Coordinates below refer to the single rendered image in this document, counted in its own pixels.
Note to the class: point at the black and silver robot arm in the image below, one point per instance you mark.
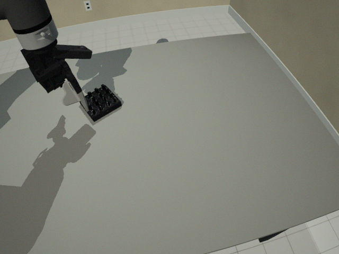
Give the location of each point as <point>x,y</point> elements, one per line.
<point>34,27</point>

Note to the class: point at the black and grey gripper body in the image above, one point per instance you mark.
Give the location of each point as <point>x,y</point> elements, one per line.
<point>49,72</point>

